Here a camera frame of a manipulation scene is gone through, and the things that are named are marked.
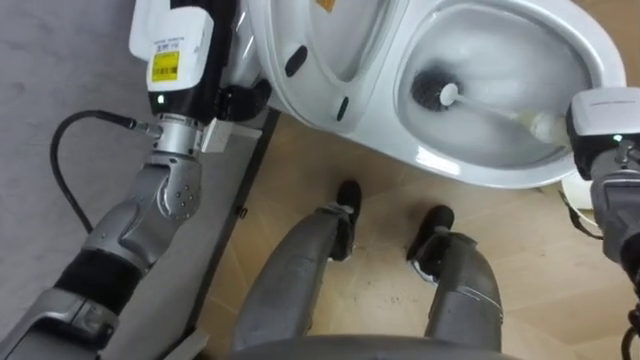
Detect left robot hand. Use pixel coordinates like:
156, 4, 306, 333
128, 0, 274, 126

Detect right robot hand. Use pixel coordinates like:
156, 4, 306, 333
565, 87, 640, 181

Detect white toilet seat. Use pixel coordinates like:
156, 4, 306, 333
247, 0, 407, 135

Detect white toilet brush black bristles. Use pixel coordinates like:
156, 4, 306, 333
410, 64, 572, 147

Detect white toilet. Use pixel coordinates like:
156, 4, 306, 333
234, 0, 629, 190

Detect robot legs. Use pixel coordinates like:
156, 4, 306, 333
229, 179, 504, 354

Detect robot body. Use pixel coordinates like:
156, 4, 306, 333
227, 333, 524, 360

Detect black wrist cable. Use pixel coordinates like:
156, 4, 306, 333
49, 109, 152, 236
557, 188, 640, 360

